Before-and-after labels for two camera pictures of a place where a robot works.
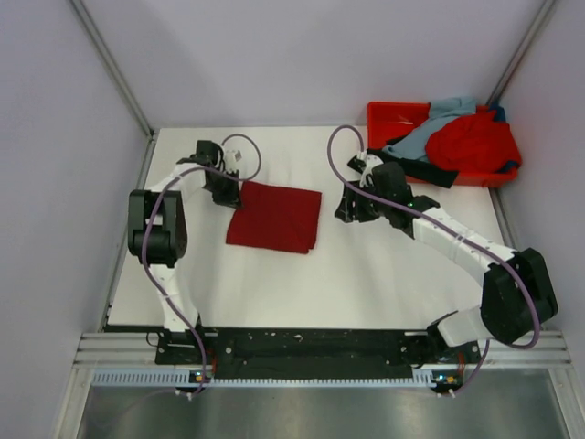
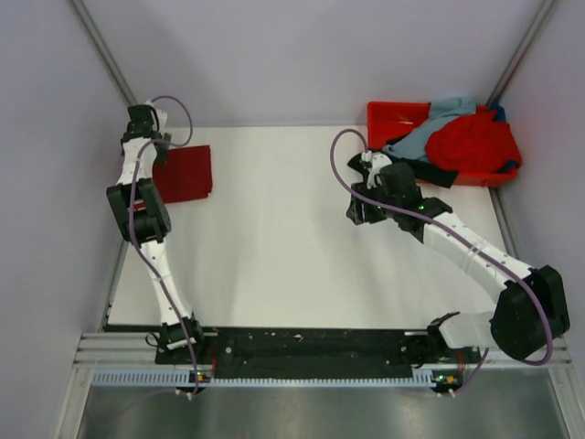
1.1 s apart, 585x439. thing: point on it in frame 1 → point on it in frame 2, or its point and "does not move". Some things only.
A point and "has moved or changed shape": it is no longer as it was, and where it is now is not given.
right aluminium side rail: x=504 y=219 does not move
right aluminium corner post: x=497 y=91 does not move
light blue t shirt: x=412 y=144 does not move
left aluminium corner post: x=112 y=67 does not move
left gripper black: x=231 y=197 → x=161 y=155
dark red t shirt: x=275 y=217 has moved or changed shape
